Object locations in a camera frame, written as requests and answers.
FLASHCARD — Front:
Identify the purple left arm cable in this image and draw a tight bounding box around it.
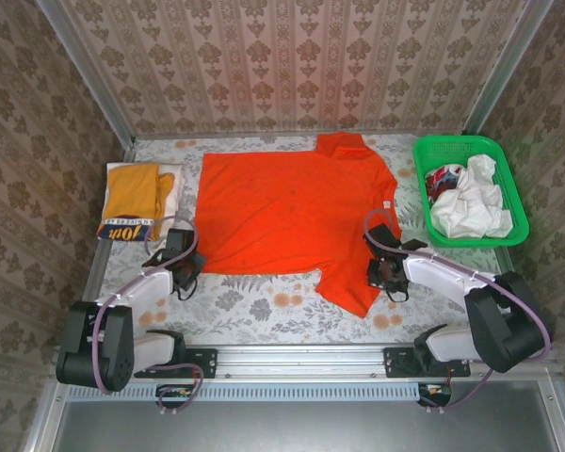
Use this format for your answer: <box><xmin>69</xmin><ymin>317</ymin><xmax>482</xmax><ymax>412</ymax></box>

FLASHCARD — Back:
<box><xmin>89</xmin><ymin>215</ymin><xmax>206</xmax><ymax>416</ymax></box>

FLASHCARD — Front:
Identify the aluminium mounting rail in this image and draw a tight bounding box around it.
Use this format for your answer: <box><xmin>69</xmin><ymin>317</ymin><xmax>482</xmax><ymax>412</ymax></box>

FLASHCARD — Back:
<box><xmin>51</xmin><ymin>342</ymin><xmax>559</xmax><ymax>379</ymax></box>

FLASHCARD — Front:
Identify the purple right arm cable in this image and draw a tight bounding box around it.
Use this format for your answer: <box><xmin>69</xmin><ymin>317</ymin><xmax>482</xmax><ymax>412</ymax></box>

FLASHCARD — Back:
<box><xmin>363</xmin><ymin>209</ymin><xmax>554</xmax><ymax>414</ymax></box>

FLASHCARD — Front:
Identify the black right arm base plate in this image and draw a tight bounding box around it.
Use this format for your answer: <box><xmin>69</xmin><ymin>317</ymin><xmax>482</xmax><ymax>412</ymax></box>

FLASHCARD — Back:
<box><xmin>383</xmin><ymin>347</ymin><xmax>472</xmax><ymax>379</ymax></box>

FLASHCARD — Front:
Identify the folded yellow shirt stack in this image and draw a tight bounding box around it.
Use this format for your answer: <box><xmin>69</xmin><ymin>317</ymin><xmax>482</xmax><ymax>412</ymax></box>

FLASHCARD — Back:
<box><xmin>104</xmin><ymin>161</ymin><xmax>186</xmax><ymax>251</ymax></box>

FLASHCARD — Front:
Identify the aluminium frame post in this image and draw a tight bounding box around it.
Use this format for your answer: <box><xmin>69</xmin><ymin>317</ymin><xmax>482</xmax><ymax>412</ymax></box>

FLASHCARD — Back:
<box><xmin>462</xmin><ymin>0</ymin><xmax>555</xmax><ymax>143</ymax></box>

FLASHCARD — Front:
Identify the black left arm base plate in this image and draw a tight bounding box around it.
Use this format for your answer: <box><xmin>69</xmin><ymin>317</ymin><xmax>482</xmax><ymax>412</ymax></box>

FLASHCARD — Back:
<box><xmin>134</xmin><ymin>347</ymin><xmax>218</xmax><ymax>379</ymax></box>

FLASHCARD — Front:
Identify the grey sheet metal panel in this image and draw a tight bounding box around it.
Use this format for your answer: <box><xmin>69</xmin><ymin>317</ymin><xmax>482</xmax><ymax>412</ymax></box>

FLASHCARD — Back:
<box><xmin>25</xmin><ymin>380</ymin><xmax>565</xmax><ymax>452</ymax></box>

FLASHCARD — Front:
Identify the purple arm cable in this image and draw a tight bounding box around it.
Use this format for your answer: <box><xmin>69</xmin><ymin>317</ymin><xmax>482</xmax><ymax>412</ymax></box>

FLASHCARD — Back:
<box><xmin>89</xmin><ymin>215</ymin><xmax>206</xmax><ymax>416</ymax></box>
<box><xmin>363</xmin><ymin>209</ymin><xmax>554</xmax><ymax>414</ymax></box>

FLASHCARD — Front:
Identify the grey slotted cable duct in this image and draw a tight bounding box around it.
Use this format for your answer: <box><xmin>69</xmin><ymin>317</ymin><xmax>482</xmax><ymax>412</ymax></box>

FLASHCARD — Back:
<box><xmin>68</xmin><ymin>381</ymin><xmax>423</xmax><ymax>403</ymax></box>

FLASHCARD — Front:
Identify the floral tablecloth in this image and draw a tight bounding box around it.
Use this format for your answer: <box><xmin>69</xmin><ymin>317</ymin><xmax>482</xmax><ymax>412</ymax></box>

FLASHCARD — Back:
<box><xmin>85</xmin><ymin>134</ymin><xmax>525</xmax><ymax>346</ymax></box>

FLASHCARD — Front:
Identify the aluminium side rail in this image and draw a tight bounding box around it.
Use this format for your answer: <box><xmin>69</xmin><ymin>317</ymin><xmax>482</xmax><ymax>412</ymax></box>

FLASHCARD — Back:
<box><xmin>460</xmin><ymin>136</ymin><xmax>539</xmax><ymax>343</ymax></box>
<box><xmin>69</xmin><ymin>140</ymin><xmax>137</xmax><ymax>345</ymax></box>

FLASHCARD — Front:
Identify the red and blue patterned t-shirt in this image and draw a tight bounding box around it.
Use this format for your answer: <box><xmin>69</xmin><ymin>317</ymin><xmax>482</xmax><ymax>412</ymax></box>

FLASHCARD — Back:
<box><xmin>424</xmin><ymin>164</ymin><xmax>465</xmax><ymax>204</ymax></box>

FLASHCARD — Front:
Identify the black wiring connector box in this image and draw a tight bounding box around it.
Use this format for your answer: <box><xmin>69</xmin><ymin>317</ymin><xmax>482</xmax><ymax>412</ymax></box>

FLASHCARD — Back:
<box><xmin>417</xmin><ymin>383</ymin><xmax>453</xmax><ymax>409</ymax></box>
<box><xmin>155</xmin><ymin>383</ymin><xmax>195</xmax><ymax>410</ymax></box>

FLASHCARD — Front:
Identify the folded yellow t-shirt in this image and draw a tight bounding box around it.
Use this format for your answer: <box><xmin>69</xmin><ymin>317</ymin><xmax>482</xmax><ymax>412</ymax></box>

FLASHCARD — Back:
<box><xmin>104</xmin><ymin>163</ymin><xmax>176</xmax><ymax>244</ymax></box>

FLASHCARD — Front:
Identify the orange t-shirt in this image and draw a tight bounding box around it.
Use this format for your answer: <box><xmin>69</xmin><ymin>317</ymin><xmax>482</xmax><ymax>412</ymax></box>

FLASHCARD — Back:
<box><xmin>193</xmin><ymin>133</ymin><xmax>403</xmax><ymax>317</ymax></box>

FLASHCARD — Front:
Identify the green plastic basket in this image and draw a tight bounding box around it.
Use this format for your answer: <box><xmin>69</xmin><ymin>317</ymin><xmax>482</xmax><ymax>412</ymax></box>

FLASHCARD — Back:
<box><xmin>412</xmin><ymin>135</ymin><xmax>531</xmax><ymax>250</ymax></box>

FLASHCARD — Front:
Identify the crumpled white t-shirt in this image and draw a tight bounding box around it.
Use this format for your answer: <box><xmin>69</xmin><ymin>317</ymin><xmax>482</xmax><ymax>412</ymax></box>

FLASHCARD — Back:
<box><xmin>428</xmin><ymin>153</ymin><xmax>515</xmax><ymax>239</ymax></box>

